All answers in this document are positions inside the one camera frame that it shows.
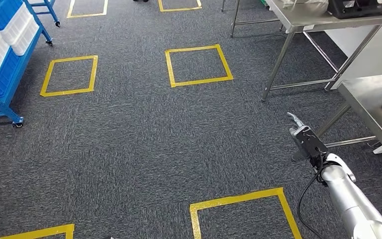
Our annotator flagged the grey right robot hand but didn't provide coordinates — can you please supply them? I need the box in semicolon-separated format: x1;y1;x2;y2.
286;112;310;163

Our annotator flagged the stainless steel workbench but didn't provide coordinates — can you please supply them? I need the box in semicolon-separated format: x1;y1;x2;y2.
315;72;382;169

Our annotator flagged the blue wheeled shelf rack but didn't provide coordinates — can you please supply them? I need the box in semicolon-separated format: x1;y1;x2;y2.
0;0;54;128
23;0;62;28

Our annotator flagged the yellow floor tape rectangle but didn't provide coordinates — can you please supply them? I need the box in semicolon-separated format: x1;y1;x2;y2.
164;44;234;89
0;224;75;239
189;187;303;239
40;55;98;98

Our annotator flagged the steel side table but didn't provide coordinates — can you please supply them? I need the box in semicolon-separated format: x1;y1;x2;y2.
220;0;382;102

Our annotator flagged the crumpled clear plastic bag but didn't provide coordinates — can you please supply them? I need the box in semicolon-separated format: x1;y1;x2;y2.
283;0;330;16

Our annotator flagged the black tray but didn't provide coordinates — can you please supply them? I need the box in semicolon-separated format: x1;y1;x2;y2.
327;0;382;20

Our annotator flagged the blue plastic bin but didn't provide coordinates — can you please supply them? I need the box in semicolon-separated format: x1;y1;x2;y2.
0;0;24;32
0;48;22;100

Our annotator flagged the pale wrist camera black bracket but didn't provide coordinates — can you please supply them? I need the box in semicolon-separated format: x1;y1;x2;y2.
289;125;330;163

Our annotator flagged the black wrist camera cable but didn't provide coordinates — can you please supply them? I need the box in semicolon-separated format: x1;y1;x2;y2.
297;155;325;239

